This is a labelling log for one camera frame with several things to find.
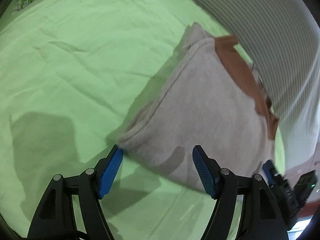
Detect beige knit sweater brown trim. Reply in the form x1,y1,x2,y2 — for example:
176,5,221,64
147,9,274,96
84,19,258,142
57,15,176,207
118,23,279,191

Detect light green bed sheet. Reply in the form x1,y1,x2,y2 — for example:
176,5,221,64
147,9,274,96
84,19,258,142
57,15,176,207
1,0,229,236

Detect grey striped duvet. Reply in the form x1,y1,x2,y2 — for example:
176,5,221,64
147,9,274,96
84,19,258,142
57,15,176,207
193,0,319,169

